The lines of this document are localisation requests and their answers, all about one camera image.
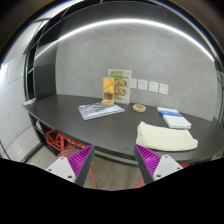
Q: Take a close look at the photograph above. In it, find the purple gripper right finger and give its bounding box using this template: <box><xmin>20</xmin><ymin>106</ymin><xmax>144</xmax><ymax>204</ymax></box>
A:
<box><xmin>134</xmin><ymin>145</ymin><xmax>182</xmax><ymax>184</ymax></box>

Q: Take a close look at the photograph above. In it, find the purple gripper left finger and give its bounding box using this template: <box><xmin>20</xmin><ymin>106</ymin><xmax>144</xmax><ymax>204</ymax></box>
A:
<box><xmin>47</xmin><ymin>145</ymin><xmax>95</xmax><ymax>186</ymax></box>

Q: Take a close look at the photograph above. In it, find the cream towel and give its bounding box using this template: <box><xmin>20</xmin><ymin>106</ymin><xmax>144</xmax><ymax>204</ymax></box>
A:
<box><xmin>136</xmin><ymin>121</ymin><xmax>198</xmax><ymax>152</ymax></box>

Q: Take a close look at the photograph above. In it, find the round wooden coaster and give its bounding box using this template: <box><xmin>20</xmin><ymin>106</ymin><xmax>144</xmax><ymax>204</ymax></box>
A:
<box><xmin>133</xmin><ymin>104</ymin><xmax>146</xmax><ymax>113</ymax></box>

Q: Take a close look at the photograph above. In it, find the grey magazine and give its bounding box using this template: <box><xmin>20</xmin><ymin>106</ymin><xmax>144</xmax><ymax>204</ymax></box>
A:
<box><xmin>78</xmin><ymin>103</ymin><xmax>124</xmax><ymax>120</ymax></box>

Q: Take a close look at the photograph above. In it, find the green menu sign stand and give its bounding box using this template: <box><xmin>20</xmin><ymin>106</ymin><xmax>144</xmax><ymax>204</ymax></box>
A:
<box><xmin>108</xmin><ymin>69</ymin><xmax>132</xmax><ymax>104</ymax></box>

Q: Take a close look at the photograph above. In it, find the black shelving unit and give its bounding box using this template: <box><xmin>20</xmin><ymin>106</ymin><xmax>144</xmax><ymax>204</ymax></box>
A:
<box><xmin>21</xmin><ymin>0</ymin><xmax>104</xmax><ymax>158</ymax></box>

